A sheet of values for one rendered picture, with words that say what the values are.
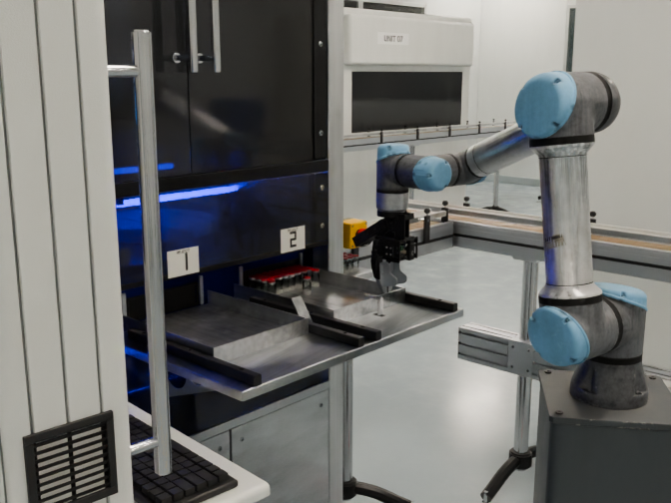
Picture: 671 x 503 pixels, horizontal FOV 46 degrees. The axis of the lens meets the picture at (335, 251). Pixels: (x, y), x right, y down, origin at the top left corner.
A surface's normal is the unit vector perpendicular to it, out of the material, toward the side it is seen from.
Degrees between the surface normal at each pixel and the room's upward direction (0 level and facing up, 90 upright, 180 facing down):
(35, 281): 90
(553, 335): 98
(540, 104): 83
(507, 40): 90
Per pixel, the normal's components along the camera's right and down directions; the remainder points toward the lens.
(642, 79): -0.68, 0.16
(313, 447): 0.73, 0.15
